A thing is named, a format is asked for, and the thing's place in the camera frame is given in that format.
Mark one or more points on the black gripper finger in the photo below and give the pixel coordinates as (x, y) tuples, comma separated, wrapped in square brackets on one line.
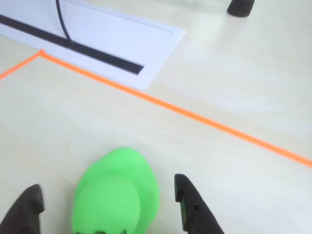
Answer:
[(195, 207), (23, 212)]

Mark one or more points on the green rubber duck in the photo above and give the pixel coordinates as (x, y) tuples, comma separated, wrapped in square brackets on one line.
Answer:
[(117, 192)]

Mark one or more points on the orange tape strip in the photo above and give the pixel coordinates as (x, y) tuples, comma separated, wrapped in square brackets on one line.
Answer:
[(175, 108), (17, 67)]

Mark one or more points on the black round stand foot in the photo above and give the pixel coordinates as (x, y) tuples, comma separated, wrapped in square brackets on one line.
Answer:
[(240, 8)]

